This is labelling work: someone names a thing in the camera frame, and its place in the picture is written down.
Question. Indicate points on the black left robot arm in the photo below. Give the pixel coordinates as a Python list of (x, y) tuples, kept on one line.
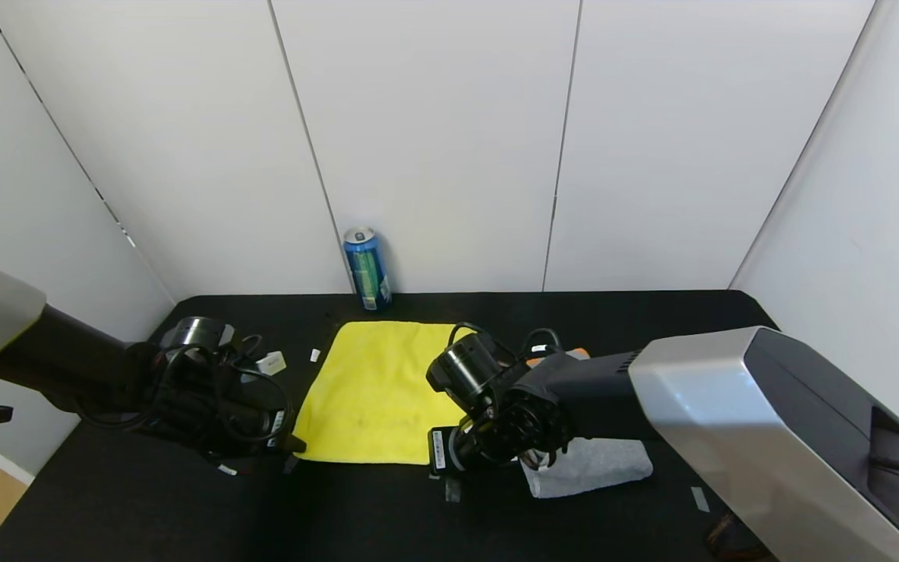
[(67, 367)]

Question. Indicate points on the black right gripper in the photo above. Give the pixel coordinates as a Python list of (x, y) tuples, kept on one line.
[(439, 450)]

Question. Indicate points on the blue drink can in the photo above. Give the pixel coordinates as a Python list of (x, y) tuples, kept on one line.
[(367, 272)]

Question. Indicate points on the grey towel with orange marks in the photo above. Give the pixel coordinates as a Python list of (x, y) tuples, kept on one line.
[(598, 468)]

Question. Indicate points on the yellow towel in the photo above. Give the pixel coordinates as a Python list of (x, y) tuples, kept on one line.
[(371, 398)]

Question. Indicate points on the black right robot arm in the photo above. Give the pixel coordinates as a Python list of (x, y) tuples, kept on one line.
[(730, 414)]

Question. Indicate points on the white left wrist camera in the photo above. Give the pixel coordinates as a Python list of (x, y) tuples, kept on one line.
[(271, 364)]

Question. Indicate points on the long grey tape strip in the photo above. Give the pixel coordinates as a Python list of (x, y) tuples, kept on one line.
[(699, 499)]

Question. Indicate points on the grey tape rectangle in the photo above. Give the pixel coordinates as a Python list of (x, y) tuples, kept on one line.
[(453, 491)]

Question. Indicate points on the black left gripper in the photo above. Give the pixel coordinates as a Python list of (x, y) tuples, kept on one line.
[(275, 428)]

